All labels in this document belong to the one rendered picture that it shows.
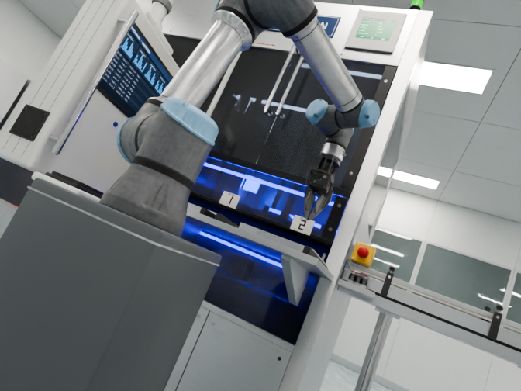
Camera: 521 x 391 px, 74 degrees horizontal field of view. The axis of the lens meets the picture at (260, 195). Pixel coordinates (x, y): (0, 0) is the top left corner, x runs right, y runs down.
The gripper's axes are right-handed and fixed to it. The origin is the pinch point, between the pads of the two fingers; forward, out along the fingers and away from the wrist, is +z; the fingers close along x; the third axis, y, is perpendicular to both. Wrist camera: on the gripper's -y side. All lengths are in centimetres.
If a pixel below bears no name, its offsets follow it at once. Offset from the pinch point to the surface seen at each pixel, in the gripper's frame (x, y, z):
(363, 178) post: 8.5, -23.2, -26.0
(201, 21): -103, -23, -90
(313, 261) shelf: 9.6, 16.8, 14.5
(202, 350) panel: -26, -23, 57
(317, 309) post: 9.2, -23.3, 26.5
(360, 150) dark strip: 3.4, -23.5, -37.6
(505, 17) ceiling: 47, -109, -194
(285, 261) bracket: 0.8, 9.8, 16.7
